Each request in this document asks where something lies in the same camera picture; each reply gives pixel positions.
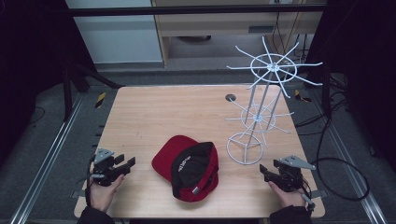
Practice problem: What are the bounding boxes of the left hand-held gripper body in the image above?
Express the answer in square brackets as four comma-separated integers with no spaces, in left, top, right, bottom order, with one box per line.
[91,147,126,188]

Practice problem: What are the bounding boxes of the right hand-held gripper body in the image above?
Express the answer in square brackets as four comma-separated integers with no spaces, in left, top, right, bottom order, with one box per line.
[273,154,317,192]

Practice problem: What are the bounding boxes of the person's right hand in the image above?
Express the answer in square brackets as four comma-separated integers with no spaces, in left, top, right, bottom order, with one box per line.
[268,181,308,209]

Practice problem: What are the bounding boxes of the person's left hand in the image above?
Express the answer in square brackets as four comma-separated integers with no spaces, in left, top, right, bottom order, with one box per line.
[89,174,125,214]

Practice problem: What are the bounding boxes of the red and black cap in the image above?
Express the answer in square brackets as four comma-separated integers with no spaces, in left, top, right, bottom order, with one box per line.
[150,134,219,203]

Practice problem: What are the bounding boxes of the yellow black tape marker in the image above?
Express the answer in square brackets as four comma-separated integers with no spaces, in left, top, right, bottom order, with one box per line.
[293,89,313,104]
[94,91,107,109]

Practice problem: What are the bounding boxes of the black tripod stand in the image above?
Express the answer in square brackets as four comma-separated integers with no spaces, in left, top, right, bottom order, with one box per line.
[61,57,126,123]

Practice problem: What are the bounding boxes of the black stand pole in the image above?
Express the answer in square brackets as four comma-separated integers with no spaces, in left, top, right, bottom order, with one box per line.
[321,60,332,119]

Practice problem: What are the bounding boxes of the white cabinet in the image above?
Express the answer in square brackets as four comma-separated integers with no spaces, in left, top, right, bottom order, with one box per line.
[64,0,163,64]

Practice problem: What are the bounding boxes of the black curtain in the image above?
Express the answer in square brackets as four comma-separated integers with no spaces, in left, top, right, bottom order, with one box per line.
[0,0,97,162]
[306,0,396,174]

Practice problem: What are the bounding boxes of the wooden desk cabinet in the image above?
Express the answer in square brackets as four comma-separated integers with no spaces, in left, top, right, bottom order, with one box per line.
[151,0,329,68]

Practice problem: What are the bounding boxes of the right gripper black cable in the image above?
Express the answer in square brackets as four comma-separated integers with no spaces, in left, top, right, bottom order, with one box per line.
[299,183,318,215]

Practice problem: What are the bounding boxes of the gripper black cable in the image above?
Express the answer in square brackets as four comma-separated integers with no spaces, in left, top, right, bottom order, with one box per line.
[299,183,318,215]
[83,157,96,208]

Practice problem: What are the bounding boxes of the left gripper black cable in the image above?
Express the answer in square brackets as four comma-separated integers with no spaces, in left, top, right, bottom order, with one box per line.
[83,157,96,208]

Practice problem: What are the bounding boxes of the aluminium floor rail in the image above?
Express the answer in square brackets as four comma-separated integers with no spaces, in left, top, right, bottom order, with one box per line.
[8,92,86,224]
[309,91,390,224]

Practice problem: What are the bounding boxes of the black floor cable loop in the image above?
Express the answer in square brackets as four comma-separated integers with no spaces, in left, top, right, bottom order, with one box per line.
[293,92,372,203]

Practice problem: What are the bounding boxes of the white wire display rack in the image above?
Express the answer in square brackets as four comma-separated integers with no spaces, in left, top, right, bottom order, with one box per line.
[224,35,324,166]

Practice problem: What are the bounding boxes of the hanging background cables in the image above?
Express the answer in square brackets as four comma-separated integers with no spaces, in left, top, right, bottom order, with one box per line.
[270,3,311,64]

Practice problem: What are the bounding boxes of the black horizontal frame bar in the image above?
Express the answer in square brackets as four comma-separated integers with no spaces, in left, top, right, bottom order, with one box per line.
[65,3,328,18]

